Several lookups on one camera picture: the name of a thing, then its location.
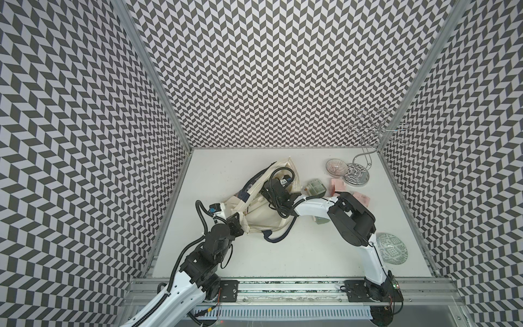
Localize cream canvas tote bag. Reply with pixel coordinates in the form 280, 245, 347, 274
223, 158, 302, 243

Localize pink pencil sharpener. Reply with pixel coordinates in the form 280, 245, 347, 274
353, 192, 370, 207
330, 178, 347, 195

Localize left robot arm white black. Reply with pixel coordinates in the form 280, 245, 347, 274
123, 200, 244, 326

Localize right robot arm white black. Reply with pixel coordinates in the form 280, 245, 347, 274
261, 168, 404, 307

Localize green patterned ceramic bowl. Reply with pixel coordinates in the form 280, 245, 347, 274
376, 232, 409, 265

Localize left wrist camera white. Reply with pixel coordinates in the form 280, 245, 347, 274
208, 203, 226, 219

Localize silver wire jewelry stand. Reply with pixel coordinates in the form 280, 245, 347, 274
342, 108, 410, 187

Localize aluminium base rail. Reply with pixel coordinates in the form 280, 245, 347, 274
123, 277, 464, 306

